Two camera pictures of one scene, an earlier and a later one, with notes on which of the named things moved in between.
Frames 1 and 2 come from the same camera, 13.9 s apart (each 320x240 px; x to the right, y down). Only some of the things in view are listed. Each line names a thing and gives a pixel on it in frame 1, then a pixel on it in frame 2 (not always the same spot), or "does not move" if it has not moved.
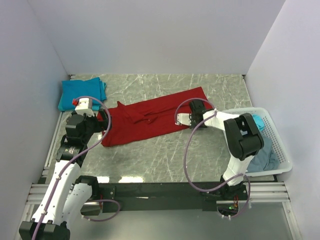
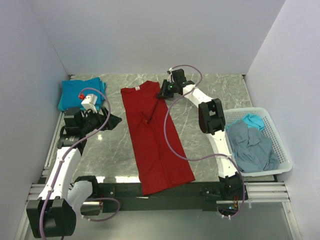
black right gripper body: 193,124 -> 171,90
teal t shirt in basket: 259,122 does not move
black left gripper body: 93,125 does not move
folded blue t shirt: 71,90 does not move
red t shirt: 129,122 -> 159,167
